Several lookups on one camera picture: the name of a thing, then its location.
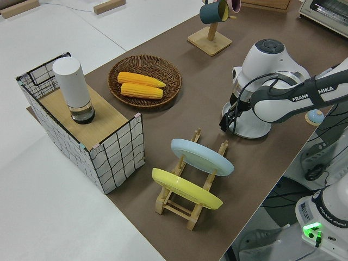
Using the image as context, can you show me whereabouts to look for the wire basket with wooden shelf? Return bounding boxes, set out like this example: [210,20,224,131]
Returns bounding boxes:
[15,51,145,195]

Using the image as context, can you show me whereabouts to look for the black cable bundle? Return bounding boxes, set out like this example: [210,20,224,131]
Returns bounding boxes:
[260,107,348,215]

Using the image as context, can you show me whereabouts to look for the yellow plate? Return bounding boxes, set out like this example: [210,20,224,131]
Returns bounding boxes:
[151,167,224,211]

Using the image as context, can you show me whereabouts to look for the small blue call bell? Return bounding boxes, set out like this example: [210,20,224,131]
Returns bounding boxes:
[304,109,325,127]

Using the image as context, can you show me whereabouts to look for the pink mug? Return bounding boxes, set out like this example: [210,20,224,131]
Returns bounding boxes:
[227,0,242,14]

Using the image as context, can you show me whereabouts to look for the dark blue mug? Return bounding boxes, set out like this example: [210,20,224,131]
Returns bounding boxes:
[199,0,231,25]

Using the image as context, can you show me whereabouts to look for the light blue plate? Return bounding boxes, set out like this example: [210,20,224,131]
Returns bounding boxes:
[170,138,235,178]

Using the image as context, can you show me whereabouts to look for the wooden block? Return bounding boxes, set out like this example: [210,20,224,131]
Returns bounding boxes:
[0,0,40,20]
[92,0,127,15]

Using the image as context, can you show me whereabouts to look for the yellow corn cob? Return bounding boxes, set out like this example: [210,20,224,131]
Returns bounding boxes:
[119,82,164,100]
[117,71,167,89]

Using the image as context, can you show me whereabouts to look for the brown table mat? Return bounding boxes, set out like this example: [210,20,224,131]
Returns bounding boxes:
[26,0,348,261]

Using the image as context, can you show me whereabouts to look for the brown wicker basket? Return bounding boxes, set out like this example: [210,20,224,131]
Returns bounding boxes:
[107,54,183,109]

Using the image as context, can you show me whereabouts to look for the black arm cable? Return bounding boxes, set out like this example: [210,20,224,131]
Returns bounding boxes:
[232,71,311,135]

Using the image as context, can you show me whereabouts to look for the large wooden box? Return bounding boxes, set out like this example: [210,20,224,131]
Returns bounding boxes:
[240,0,292,14]

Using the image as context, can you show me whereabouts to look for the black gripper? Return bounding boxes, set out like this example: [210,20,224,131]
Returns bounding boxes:
[219,94,252,134]

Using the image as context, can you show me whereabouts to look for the wooden plate rack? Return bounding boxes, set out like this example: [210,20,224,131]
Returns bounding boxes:
[154,127,229,232]

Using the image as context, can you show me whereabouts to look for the white toaster oven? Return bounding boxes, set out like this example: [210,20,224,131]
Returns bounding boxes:
[297,0,348,39]

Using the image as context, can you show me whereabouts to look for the wooden mug rack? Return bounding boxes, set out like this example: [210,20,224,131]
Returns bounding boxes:
[187,0,233,57]

